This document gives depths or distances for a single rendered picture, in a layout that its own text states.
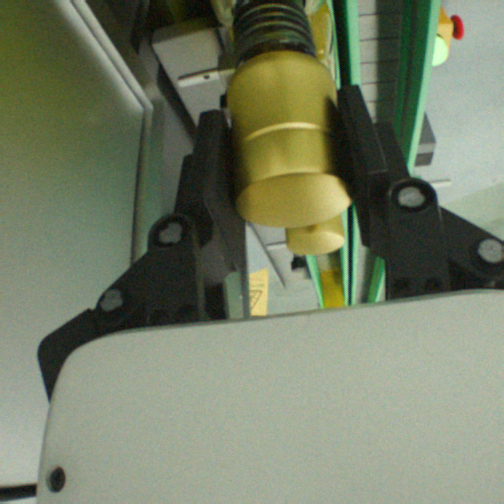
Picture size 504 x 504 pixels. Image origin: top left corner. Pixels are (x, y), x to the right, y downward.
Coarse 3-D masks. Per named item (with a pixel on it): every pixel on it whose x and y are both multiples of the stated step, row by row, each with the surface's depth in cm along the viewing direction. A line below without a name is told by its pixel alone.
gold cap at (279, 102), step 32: (256, 64) 11; (288, 64) 11; (320, 64) 12; (256, 96) 11; (288, 96) 11; (320, 96) 11; (256, 128) 11; (288, 128) 10; (320, 128) 11; (256, 160) 10; (288, 160) 10; (320, 160) 10; (256, 192) 11; (288, 192) 11; (320, 192) 11; (352, 192) 11; (288, 224) 13
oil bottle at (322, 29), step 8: (320, 8) 19; (328, 8) 19; (312, 16) 18; (320, 16) 19; (328, 16) 19; (312, 24) 18; (320, 24) 18; (328, 24) 19; (232, 32) 20; (312, 32) 18; (320, 32) 19; (328, 32) 19; (232, 40) 20; (320, 40) 19; (328, 40) 19; (232, 48) 20; (320, 48) 19; (328, 48) 19; (320, 56) 19; (328, 56) 19; (328, 64) 20; (336, 64) 21; (336, 72) 22
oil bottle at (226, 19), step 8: (216, 0) 16; (224, 0) 16; (304, 0) 16; (312, 0) 16; (320, 0) 16; (216, 8) 16; (224, 8) 16; (232, 8) 16; (304, 8) 16; (312, 8) 16; (216, 16) 18; (224, 16) 17; (232, 16) 16; (224, 24) 18
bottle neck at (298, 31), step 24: (240, 0) 14; (264, 0) 13; (288, 0) 13; (240, 24) 13; (264, 24) 12; (288, 24) 12; (240, 48) 13; (264, 48) 12; (288, 48) 12; (312, 48) 13
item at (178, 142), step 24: (120, 0) 34; (144, 0) 42; (120, 24) 34; (144, 24) 40; (168, 24) 48; (144, 48) 39; (168, 96) 49; (168, 120) 48; (192, 120) 58; (168, 144) 47; (192, 144) 57; (168, 168) 47; (168, 192) 46; (240, 288) 74; (240, 312) 72
